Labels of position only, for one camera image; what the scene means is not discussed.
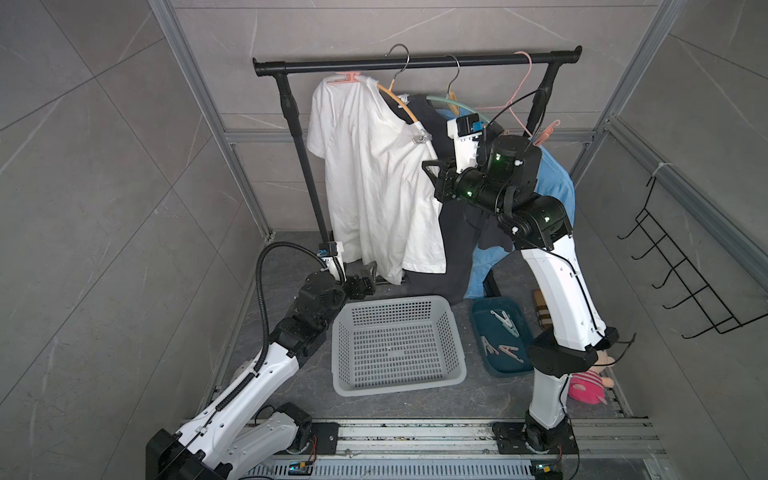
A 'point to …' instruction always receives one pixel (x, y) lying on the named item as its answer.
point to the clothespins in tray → (510, 326)
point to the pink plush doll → (588, 386)
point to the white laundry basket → (394, 345)
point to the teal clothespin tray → (502, 336)
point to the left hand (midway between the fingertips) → (362, 260)
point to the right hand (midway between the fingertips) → (429, 162)
